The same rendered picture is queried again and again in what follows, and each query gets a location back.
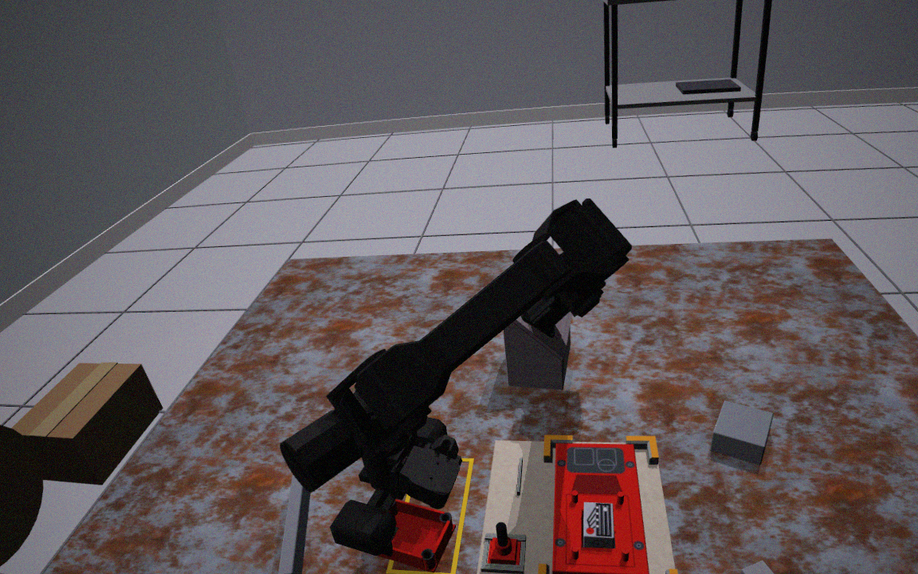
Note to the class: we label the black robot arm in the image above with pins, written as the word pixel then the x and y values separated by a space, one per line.
pixel 395 387

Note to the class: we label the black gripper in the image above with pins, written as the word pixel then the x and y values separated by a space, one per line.
pixel 371 527

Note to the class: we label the yellow rectangular frame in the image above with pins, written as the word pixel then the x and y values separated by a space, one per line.
pixel 459 532

